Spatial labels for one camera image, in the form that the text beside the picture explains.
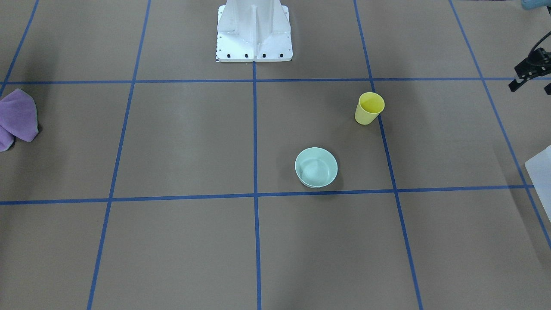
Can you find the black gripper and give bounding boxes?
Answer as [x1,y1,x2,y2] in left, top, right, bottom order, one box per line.
[508,47,551,92]

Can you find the yellow plastic cup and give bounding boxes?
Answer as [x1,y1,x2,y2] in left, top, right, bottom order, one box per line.
[354,92,385,125]

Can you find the clear plastic storage box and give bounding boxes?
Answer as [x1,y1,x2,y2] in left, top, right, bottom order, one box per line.
[525,146,551,218]

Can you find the mint green bowl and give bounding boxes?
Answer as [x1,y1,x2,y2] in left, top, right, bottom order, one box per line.
[294,147,338,189]

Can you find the purple microfiber cloth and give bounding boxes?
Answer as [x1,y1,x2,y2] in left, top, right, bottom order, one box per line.
[0,88,39,152]

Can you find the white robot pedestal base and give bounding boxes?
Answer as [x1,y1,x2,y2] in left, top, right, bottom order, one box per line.
[215,0,293,62]

